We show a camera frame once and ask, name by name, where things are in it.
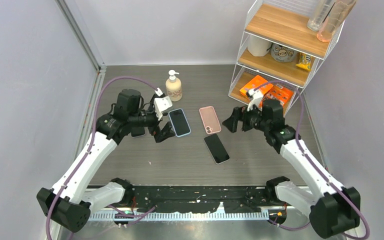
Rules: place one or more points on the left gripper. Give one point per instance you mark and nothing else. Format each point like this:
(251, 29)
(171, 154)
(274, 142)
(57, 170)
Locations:
(161, 135)

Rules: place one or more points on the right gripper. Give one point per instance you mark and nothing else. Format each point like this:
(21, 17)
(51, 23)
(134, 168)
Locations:
(231, 123)

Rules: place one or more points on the pink phone case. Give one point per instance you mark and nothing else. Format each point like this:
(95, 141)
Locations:
(210, 120)

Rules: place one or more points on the black smartphone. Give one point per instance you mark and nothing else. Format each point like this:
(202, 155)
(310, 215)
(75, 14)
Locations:
(216, 149)

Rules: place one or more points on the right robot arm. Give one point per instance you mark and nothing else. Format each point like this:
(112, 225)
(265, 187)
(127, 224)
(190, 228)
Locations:
(330, 207)

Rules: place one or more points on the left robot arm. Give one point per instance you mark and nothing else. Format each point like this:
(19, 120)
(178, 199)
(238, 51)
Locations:
(67, 202)

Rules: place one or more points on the phone in blue case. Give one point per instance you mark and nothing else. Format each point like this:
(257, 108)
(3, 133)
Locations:
(179, 123)

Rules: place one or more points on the dark phone on table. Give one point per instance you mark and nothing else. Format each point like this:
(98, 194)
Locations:
(137, 132)

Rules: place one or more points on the cream lotion pump bottle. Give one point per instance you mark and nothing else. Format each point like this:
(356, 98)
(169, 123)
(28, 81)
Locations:
(174, 86)

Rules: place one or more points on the yellow cardboard box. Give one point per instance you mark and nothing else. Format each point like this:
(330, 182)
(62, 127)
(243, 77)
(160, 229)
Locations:
(254, 83)

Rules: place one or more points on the orange cardboard box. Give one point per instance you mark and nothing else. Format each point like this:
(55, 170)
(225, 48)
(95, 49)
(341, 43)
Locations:
(278, 92)

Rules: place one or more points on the white paper roll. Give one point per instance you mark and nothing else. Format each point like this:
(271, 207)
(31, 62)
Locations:
(258, 47)

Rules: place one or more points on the cartoon printed tin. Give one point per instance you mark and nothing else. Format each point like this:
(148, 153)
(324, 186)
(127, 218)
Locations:
(283, 54)

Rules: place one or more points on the yellow snack packet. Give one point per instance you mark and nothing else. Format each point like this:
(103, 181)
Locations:
(304, 61)

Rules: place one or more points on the clear plastic bottle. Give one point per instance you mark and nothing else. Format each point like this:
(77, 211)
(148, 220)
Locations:
(320, 14)

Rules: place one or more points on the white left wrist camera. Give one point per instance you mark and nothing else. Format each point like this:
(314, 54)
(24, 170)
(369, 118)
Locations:
(162, 104)

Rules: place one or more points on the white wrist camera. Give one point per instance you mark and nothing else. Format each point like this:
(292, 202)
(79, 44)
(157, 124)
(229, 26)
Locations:
(255, 97)
(162, 104)

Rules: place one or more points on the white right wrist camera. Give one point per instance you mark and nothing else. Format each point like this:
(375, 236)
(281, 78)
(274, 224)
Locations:
(255, 97)

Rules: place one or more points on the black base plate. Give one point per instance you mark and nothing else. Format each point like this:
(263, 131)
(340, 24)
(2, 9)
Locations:
(200, 199)

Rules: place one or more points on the white wire shelf rack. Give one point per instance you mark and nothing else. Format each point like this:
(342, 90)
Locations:
(282, 22)

